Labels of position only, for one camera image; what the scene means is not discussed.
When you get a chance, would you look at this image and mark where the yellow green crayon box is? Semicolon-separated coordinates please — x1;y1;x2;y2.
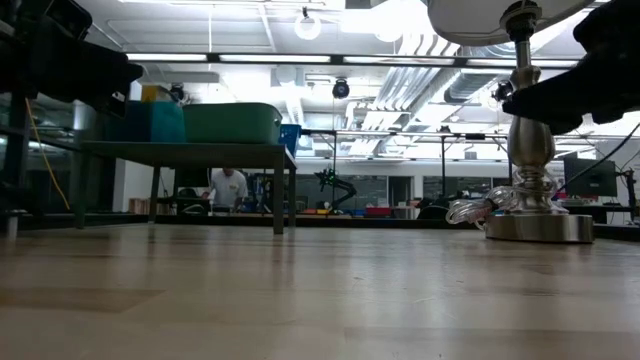
140;84;174;104

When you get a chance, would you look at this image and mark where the dark teal plastic bin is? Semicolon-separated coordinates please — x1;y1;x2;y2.
103;99;187;144

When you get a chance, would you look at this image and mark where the mint green plastic bin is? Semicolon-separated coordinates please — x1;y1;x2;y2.
182;102;284;145

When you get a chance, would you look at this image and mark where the blue slotted plastic basket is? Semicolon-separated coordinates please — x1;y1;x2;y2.
278;123;303;157

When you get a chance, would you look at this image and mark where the black desk monitor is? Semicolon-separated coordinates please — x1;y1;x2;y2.
563;157;619;199

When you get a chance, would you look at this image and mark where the silver metal lamp base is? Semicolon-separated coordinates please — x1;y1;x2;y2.
484;2;595;245

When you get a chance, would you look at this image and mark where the grey perforated metal shelf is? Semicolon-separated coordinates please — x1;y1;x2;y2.
72;140;298;235

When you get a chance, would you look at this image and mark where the white fabric lamp shade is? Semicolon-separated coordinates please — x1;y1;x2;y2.
427;0;596;48

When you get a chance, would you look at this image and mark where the person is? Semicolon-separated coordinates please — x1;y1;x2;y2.
201;167;250;214

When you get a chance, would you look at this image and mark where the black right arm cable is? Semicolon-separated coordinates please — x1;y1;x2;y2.
555;122;640;194

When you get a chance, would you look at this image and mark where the yellow hanging cable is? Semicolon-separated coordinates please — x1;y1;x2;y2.
23;97;71;211

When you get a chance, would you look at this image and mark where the clear-wrapped lamp cord bundle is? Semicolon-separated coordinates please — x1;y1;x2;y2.
444;167;559;231

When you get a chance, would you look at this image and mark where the round ring ceiling lamp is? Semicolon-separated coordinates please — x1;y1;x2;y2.
293;7;323;42

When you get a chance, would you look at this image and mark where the black aluminium table frame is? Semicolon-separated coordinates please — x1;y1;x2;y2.
0;212;640;241

